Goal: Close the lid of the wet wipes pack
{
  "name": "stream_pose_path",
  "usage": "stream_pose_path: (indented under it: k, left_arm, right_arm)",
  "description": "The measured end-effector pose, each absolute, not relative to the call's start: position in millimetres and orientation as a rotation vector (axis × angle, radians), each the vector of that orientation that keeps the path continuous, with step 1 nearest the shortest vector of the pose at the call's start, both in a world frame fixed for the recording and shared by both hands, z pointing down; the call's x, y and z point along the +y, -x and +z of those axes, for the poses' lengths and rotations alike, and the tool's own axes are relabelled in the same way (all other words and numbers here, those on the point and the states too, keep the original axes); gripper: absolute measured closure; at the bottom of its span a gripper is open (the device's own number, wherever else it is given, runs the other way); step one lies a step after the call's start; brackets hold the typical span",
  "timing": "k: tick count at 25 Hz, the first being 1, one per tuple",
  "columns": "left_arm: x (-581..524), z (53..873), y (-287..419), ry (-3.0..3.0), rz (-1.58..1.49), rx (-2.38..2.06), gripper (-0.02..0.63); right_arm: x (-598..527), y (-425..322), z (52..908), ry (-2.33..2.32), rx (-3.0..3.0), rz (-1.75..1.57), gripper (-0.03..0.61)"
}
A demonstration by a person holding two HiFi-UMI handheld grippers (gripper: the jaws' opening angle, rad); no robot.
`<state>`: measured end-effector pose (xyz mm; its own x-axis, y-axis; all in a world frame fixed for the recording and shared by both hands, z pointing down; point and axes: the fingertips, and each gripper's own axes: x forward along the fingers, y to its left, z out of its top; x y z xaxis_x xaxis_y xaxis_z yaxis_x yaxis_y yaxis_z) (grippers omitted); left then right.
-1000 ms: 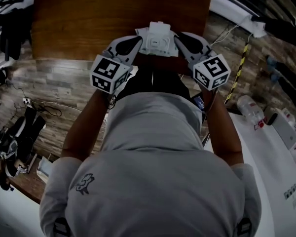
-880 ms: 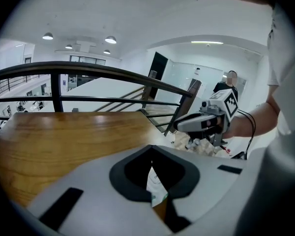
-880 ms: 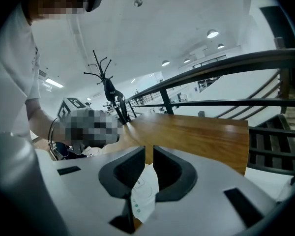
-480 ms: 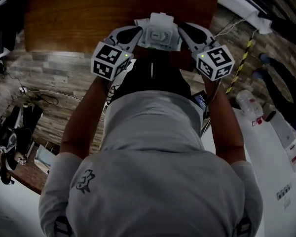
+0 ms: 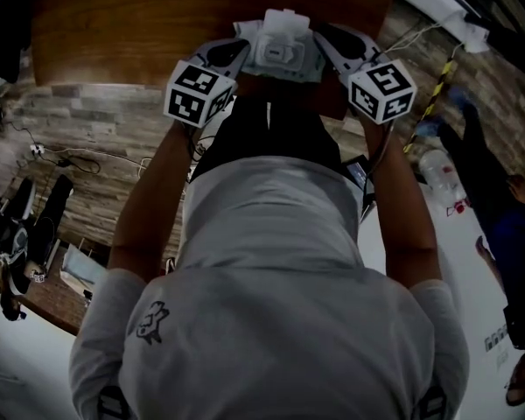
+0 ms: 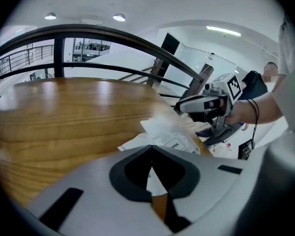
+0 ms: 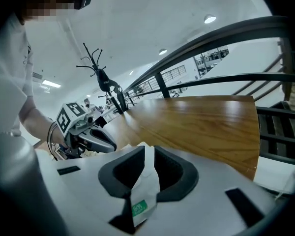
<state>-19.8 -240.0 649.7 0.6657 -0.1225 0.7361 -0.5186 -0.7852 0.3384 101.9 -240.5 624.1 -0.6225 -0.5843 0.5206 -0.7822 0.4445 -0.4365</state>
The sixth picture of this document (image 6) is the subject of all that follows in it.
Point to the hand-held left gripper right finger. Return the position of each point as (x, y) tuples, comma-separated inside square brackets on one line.
[(206, 188)]

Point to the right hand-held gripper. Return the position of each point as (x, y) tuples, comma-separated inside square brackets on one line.
[(232, 87)]

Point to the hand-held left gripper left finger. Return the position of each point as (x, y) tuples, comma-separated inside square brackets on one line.
[(96, 185)]

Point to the white lidded wet wipe pack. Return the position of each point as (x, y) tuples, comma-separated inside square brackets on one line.
[(167, 134)]

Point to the person's right forearm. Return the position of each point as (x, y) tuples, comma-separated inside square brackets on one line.
[(260, 109)]

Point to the person's right hand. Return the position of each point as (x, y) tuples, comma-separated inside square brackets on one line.
[(216, 104)]

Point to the black door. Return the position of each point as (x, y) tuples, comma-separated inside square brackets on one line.
[(169, 44)]

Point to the long fluorescent ceiling lamp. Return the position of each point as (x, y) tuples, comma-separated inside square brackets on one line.
[(223, 31)]

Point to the brown wooden table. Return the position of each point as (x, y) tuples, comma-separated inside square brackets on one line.
[(64, 112)]

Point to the person's light t-shirt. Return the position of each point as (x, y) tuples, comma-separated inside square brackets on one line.
[(288, 58)]

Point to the round pendant lamp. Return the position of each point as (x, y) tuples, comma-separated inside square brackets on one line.
[(119, 17), (50, 15)]

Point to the black railing with wooden handrail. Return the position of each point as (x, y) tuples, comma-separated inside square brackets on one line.
[(59, 58)]

